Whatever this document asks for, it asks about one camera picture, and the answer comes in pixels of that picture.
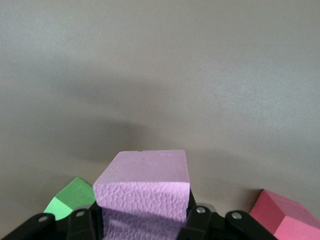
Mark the green foam cube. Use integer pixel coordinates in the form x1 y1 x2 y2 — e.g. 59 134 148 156
43 176 97 222

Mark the pink foam cube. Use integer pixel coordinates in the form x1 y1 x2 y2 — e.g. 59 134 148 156
92 149 191 240

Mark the red foam cube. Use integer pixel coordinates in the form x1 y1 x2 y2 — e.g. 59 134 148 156
249 188 320 240

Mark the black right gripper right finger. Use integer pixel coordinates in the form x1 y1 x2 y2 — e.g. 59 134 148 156
177 202 278 240

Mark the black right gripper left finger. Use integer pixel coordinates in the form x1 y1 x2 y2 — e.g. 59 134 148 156
0 203 105 240

